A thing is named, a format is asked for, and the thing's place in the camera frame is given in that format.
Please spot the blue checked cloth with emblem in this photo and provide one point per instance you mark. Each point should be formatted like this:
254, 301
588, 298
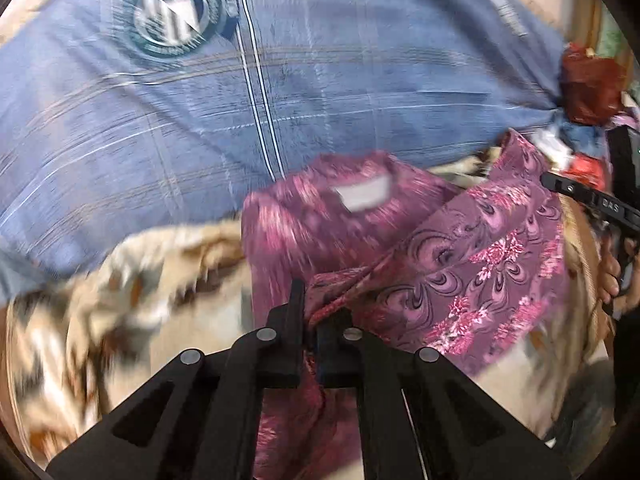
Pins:
350, 60

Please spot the dark grey cloth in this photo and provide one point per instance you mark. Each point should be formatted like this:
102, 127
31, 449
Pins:
580, 415

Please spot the purple floral garment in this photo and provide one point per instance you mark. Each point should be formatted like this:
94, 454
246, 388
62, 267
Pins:
450, 270

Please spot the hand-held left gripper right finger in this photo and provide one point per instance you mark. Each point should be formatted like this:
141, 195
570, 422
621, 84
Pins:
326, 356

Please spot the dark red cloth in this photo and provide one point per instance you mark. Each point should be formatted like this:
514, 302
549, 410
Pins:
592, 85

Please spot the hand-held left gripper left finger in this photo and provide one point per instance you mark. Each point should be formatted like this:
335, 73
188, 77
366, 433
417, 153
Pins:
294, 325

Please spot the pile of mixed clothes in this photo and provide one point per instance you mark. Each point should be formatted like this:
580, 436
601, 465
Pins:
565, 145

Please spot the person's right hand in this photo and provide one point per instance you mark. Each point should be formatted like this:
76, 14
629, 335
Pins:
610, 272

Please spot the green cloth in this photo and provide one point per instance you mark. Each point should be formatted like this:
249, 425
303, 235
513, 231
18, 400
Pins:
616, 35

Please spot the beige brown patterned blanket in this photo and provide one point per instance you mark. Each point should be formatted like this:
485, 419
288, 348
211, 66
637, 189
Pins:
125, 285

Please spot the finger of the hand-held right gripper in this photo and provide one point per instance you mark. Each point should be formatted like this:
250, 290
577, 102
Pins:
590, 201

